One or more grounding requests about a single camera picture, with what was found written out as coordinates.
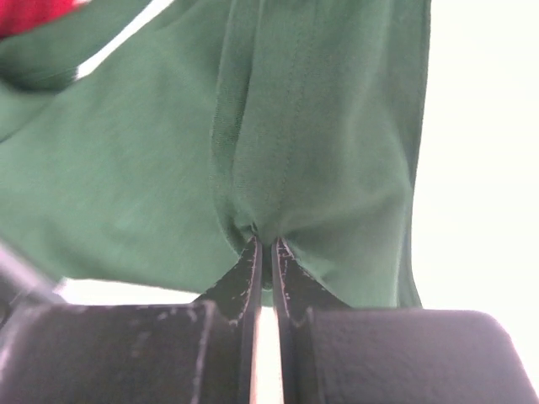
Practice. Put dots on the folded red t shirt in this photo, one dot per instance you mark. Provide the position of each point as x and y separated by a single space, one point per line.
19 16

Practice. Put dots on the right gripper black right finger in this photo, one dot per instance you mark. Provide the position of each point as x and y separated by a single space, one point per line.
332 353

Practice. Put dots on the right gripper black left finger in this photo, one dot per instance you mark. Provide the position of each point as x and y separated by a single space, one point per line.
201 352

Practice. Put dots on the white and green t shirt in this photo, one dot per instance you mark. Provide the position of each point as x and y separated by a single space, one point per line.
215 122

